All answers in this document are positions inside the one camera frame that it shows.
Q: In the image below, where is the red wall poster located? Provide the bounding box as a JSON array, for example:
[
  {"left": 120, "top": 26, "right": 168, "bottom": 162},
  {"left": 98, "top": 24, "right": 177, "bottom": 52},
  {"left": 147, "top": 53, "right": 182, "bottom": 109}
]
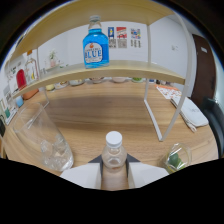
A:
[{"left": 116, "top": 26, "right": 128, "bottom": 49}]

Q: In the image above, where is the white-framed two-tier wooden rack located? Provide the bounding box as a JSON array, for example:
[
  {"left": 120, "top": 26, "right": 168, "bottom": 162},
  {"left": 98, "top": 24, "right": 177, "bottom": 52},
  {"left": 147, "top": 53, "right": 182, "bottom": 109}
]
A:
[{"left": 9, "top": 0, "right": 196, "bottom": 143}]

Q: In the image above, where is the brown door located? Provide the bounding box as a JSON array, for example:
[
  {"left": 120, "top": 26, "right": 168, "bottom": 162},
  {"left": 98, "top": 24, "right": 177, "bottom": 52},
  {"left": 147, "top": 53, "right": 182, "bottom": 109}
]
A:
[{"left": 189, "top": 33, "right": 218, "bottom": 108}]

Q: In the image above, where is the clear drinking glass with ice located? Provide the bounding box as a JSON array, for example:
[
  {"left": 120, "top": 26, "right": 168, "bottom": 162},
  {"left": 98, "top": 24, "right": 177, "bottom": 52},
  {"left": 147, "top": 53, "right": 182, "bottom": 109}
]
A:
[{"left": 12, "top": 102, "right": 75, "bottom": 173}]

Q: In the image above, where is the blue wall poster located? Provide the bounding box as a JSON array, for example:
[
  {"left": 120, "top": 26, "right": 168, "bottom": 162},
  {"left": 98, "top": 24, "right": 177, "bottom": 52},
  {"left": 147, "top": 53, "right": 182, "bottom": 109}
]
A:
[{"left": 107, "top": 26, "right": 115, "bottom": 49}]

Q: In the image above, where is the multicolour wall poster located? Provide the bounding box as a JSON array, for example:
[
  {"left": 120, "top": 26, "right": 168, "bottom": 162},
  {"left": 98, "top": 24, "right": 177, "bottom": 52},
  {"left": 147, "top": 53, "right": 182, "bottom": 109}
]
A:
[{"left": 130, "top": 28, "right": 142, "bottom": 48}]

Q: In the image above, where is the white bottle with blue base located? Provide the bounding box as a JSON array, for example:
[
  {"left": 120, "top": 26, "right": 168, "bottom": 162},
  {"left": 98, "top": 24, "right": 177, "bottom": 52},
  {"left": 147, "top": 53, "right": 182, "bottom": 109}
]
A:
[{"left": 14, "top": 95, "right": 25, "bottom": 108}]

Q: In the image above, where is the white tray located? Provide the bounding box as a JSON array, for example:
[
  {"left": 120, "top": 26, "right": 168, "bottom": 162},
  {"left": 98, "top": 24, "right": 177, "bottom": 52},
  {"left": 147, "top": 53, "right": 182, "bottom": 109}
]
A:
[{"left": 4, "top": 108, "right": 18, "bottom": 126}]

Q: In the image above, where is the orange patterned paper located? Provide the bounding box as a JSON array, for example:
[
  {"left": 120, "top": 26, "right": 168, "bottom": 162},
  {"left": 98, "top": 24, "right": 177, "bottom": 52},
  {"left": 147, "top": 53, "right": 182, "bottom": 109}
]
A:
[{"left": 156, "top": 84, "right": 183, "bottom": 100}]

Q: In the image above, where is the white flower in pot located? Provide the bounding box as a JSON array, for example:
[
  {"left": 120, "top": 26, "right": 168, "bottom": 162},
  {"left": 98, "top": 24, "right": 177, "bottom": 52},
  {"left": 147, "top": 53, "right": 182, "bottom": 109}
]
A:
[{"left": 48, "top": 49, "right": 58, "bottom": 69}]

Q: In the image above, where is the white zip pouch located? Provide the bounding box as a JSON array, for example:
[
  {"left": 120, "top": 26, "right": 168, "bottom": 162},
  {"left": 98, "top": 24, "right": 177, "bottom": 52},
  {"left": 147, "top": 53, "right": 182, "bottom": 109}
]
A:
[{"left": 170, "top": 95, "right": 210, "bottom": 133}]

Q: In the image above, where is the blue curacao bottle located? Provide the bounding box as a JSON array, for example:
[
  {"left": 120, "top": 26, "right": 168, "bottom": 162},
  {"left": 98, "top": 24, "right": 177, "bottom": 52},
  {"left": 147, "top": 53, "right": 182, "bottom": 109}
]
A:
[{"left": 82, "top": 14, "right": 111, "bottom": 69}]

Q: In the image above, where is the red liquid glass bottle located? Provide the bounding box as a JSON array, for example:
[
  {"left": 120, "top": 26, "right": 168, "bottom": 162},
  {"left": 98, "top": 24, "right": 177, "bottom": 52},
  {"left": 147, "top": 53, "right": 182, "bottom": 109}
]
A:
[{"left": 15, "top": 68, "right": 28, "bottom": 91}]

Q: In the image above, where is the glass jar of limes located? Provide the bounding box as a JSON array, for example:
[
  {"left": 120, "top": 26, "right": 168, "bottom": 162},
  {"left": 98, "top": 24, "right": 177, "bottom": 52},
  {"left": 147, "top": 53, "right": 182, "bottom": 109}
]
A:
[{"left": 162, "top": 143, "right": 193, "bottom": 174}]

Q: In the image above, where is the clear bottle with white cap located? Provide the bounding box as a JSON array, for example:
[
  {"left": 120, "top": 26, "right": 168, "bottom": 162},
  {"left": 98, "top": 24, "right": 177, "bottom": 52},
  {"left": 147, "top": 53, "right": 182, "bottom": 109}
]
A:
[{"left": 100, "top": 130, "right": 128, "bottom": 173}]

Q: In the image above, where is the clear bottle with orange cap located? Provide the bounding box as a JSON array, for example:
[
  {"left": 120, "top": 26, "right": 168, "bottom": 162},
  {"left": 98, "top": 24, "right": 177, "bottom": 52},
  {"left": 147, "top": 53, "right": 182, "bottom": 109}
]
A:
[{"left": 24, "top": 49, "right": 39, "bottom": 85}]

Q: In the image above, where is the white bowl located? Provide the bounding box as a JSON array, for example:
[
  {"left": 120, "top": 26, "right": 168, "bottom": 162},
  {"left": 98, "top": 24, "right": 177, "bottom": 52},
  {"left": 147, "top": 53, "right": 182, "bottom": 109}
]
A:
[
  {"left": 111, "top": 77, "right": 127, "bottom": 84},
  {"left": 89, "top": 77, "right": 105, "bottom": 84}
]

